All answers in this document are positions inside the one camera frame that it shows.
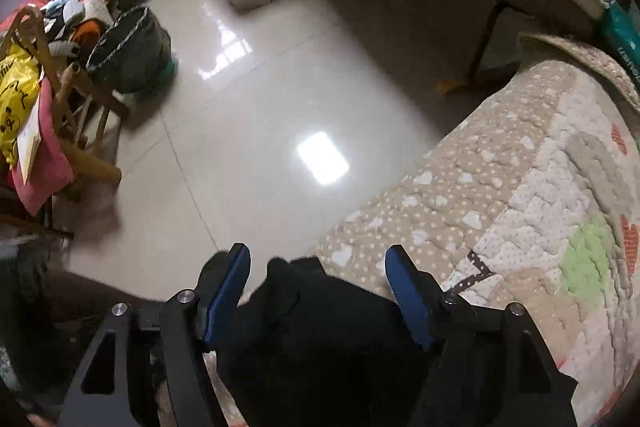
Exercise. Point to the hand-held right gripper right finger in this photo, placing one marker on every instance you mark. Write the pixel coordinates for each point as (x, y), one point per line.
(409, 288)

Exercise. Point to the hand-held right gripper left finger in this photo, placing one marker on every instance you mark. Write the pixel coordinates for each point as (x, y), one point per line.
(229, 279)

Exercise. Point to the black pants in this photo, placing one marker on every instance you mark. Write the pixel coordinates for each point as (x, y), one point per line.
(320, 347)

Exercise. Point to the patterned quilted bed blanket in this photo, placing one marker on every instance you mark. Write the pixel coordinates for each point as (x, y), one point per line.
(515, 227)

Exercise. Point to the pink cloth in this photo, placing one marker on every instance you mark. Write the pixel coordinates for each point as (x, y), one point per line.
(46, 167)

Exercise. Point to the wooden chair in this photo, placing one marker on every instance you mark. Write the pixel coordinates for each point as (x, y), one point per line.
(82, 107)

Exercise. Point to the black bin with bag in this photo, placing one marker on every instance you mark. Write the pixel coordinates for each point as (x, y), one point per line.
(131, 52)

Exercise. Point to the yellow plastic bag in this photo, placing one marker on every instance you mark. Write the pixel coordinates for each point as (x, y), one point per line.
(16, 99)

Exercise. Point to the pile of mixed clothes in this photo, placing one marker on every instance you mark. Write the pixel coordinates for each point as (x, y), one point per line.
(70, 19)

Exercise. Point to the teal plastic package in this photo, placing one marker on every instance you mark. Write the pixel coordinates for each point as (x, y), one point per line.
(622, 44)

